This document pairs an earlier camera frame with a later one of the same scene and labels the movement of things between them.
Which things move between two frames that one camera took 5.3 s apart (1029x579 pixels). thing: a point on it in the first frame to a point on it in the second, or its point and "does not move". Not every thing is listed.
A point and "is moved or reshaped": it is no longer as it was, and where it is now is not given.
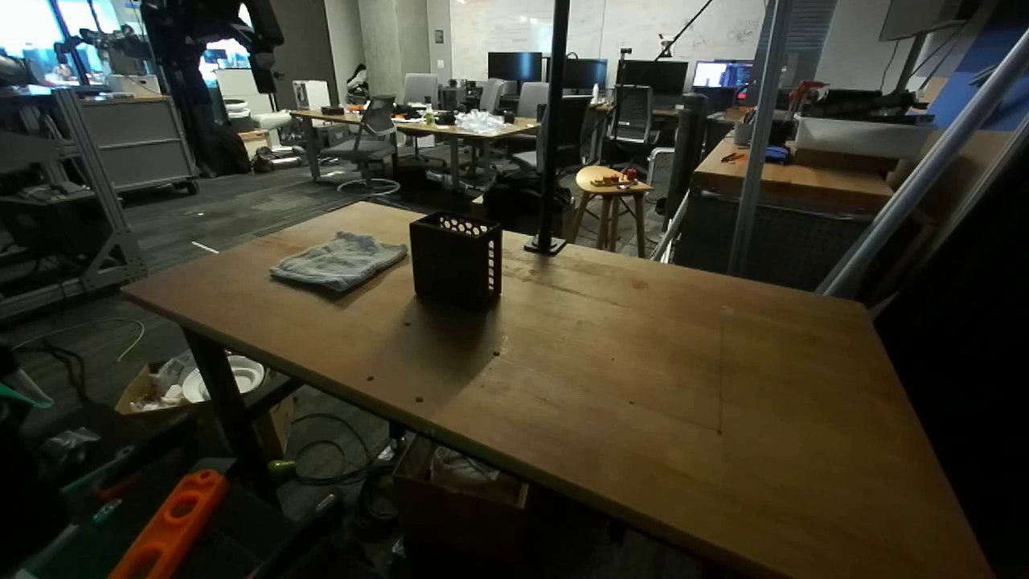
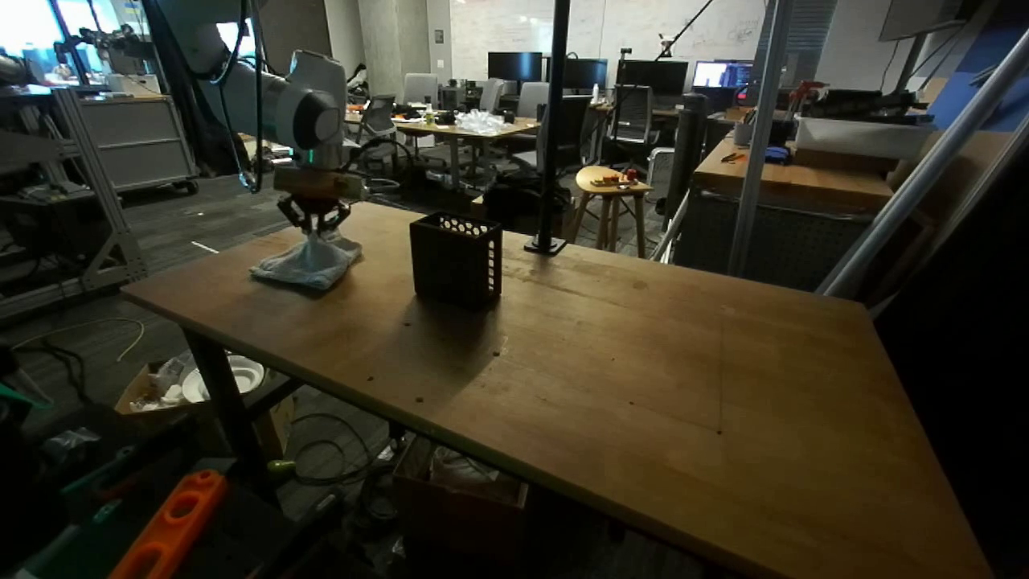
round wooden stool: (608, 184) does not move
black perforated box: (459, 261) does not move
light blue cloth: (339, 261) is moved or reshaped
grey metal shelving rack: (60, 231) does not move
